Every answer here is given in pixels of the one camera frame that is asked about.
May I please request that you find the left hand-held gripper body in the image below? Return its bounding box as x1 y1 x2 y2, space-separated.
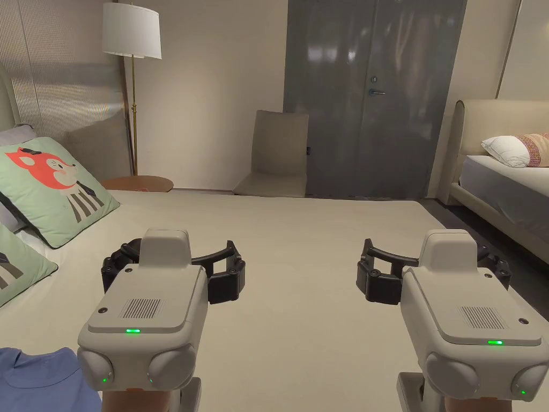
77 229 210 412

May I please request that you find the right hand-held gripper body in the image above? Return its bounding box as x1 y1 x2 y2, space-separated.
396 229 549 412

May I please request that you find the person's right hand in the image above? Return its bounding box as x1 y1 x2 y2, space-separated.
443 396 514 412

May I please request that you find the person's left hand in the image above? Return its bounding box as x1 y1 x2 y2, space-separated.
100 388 183 412

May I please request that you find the bed with white mattress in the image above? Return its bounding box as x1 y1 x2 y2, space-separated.
448 153 549 268

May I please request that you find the round wooden side table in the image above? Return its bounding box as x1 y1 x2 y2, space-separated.
101 174 175 194

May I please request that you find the bed with beige sheet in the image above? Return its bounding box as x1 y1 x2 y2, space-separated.
0 188 549 412

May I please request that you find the green fox print cushion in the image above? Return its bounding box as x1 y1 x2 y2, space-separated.
0 223 59 308
0 137 121 249

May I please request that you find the white pillow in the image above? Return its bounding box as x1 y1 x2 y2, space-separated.
480 135 533 168

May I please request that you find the pink patterned pillow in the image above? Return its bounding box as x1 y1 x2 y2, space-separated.
514 133 549 168

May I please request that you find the blue shirt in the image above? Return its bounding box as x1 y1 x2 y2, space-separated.
0 346 104 412

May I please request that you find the cream padded headboard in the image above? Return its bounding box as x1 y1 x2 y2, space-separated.
454 99 549 183

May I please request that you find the beige chair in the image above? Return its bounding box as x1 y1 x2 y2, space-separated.
232 109 310 198

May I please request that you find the beige padded headboard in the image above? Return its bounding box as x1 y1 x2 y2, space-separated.
0 62 23 130

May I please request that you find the grey double door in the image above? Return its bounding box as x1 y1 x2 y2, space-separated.
283 0 469 201

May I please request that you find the floor lamp with white shade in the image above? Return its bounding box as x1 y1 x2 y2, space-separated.
101 0 163 176

